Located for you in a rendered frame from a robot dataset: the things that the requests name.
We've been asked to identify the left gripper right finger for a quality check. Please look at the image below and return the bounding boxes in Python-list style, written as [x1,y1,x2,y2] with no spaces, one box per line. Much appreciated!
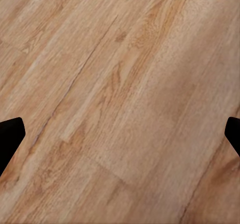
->
[224,117,240,156]

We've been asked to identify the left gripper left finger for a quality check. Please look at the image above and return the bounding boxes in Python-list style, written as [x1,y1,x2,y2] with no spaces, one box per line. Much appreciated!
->
[0,117,26,176]

